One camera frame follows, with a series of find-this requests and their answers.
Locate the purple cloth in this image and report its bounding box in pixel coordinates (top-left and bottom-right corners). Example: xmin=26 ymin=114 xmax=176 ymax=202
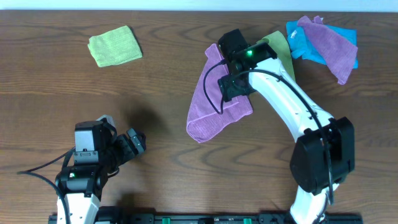
xmin=187 ymin=44 xmax=253 ymax=143
xmin=297 ymin=16 xmax=358 ymax=85

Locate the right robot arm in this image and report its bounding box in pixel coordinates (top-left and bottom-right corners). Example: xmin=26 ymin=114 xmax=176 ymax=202
xmin=218 ymin=40 xmax=363 ymax=223

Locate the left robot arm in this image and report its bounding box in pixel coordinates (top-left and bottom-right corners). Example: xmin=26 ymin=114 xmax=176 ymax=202
xmin=52 ymin=116 xmax=146 ymax=224

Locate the green cloth right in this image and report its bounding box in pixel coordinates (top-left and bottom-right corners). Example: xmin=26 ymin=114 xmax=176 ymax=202
xmin=257 ymin=31 xmax=295 ymax=81

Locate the blue cloth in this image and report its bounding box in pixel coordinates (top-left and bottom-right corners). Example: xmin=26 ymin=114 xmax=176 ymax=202
xmin=286 ymin=21 xmax=357 ymax=65

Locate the folded green cloth left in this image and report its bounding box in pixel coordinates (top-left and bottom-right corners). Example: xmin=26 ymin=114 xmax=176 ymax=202
xmin=88 ymin=26 xmax=142 ymax=67

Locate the left black cable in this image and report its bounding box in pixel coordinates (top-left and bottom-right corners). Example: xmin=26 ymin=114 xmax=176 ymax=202
xmin=17 ymin=146 xmax=121 ymax=224

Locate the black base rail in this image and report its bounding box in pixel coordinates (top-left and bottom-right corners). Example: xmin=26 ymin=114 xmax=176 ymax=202
xmin=48 ymin=212 xmax=364 ymax=224

